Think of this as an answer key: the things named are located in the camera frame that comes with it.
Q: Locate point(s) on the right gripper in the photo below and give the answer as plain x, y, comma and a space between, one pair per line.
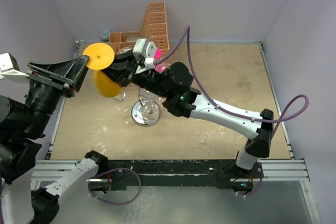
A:
122, 71

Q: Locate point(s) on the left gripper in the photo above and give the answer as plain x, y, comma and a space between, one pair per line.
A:
72, 72

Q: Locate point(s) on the clear front wine glass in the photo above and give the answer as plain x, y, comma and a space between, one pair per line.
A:
123, 50

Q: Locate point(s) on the clear wine glass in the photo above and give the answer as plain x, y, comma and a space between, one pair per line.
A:
149, 108
123, 50

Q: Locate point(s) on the yellow plastic goblet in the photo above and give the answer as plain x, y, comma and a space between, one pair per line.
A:
101, 56

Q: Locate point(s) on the clear back wine glass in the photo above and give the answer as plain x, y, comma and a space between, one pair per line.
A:
149, 108

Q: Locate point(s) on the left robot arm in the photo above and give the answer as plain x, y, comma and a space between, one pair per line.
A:
22, 124

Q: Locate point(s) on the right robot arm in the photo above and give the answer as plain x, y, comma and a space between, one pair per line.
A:
174, 84

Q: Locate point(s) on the chrome wine glass rack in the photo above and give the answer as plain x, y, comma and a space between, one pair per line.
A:
136, 114

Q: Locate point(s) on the small grey cap bottle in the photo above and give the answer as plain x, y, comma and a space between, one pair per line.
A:
105, 36

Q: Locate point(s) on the orange plastic file organizer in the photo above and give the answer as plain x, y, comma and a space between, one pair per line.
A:
154, 27

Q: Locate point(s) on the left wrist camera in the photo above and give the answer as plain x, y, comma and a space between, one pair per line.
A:
10, 69

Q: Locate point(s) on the aluminium table rail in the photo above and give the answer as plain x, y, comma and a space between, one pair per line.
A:
274, 170

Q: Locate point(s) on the black base frame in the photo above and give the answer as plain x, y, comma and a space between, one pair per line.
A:
218, 173

